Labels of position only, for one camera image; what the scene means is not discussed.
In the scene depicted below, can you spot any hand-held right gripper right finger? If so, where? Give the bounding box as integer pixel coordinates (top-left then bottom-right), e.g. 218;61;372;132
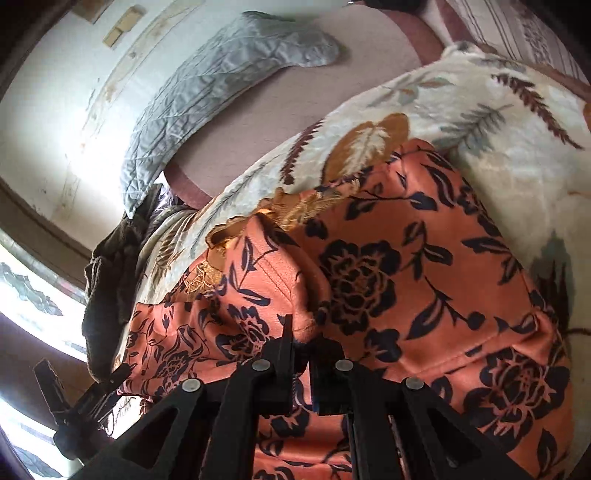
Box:
310;338;532;480

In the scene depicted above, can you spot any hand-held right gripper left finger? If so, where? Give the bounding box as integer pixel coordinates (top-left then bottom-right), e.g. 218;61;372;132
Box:
99;315;297;480

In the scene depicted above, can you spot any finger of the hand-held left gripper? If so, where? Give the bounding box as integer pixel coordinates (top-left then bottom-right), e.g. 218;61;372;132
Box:
69;364;133;435
33;359;77;462

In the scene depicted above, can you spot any orange floral print garment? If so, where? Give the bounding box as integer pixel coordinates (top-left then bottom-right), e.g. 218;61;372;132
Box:
115;138;575;480

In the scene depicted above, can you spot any window with patterned glass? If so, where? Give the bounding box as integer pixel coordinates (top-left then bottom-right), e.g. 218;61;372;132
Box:
0;231;88;480

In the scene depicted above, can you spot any dark brown knit cloth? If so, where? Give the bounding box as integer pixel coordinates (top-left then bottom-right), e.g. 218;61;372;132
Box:
82;185;162;379

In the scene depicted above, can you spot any striped cloth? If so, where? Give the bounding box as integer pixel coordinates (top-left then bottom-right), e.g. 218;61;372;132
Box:
139;185;199;259

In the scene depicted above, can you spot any pink bed sheet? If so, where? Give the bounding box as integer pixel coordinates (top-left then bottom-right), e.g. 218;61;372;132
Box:
161;0;462;208

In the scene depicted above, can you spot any grey quilted pillow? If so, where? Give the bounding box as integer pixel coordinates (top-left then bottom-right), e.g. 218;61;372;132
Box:
121;10;342;217

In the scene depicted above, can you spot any cream leaf print blanket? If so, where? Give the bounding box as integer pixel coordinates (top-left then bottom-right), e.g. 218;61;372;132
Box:
111;41;591;462

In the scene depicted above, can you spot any black cloth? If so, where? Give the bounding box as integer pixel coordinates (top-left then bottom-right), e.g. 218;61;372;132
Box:
365;0;439;12

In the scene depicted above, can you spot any striped patterned cushion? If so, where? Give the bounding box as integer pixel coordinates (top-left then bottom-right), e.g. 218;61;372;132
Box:
443;0;591;84

